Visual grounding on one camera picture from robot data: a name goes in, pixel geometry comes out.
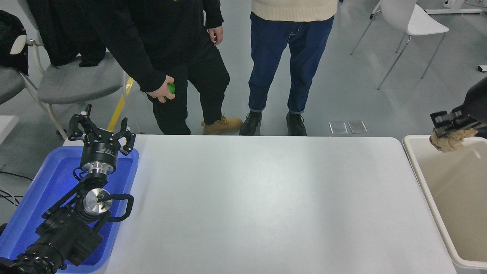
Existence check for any blue plastic tray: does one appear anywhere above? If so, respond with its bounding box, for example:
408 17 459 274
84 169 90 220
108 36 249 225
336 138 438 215
0 146 140 274

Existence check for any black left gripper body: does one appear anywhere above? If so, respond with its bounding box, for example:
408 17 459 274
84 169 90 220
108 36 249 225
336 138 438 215
80 133 119 166

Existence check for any white desk base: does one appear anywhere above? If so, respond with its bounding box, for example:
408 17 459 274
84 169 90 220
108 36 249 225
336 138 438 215
424 0 487 15

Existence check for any grey cushioned chair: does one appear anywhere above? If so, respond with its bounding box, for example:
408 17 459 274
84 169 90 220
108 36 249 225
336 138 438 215
0 34 38 105
17 0 132 139

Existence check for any person's left hand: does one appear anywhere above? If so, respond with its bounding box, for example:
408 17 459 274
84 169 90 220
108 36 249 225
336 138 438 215
208 26 224 47

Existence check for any tan paper ball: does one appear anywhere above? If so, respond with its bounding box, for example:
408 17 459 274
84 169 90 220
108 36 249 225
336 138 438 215
429 127 478 153

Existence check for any black bag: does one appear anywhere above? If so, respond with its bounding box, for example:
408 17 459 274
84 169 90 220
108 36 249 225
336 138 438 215
0 10 29 76

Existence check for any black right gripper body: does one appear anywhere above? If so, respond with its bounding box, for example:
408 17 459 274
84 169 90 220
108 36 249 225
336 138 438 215
454 76 487 139

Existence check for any black floor cable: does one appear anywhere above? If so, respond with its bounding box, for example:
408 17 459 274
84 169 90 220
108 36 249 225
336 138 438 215
0 171 33 182
0 188 20 208

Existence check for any person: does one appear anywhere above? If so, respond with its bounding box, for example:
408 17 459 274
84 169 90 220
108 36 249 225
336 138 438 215
239 0 339 137
82 0 243 136

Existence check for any person's right hand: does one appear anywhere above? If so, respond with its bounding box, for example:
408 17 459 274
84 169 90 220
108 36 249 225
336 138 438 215
146 75 177 104

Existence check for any large pale bin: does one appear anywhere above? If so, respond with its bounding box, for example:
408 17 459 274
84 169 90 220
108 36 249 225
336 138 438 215
403 134 487 270

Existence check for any white plastic chair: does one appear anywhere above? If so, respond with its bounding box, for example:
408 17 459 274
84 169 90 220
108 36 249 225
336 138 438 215
350 0 450 90

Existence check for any black jacket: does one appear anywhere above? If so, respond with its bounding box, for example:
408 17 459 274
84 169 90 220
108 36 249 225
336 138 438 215
26 0 107 68

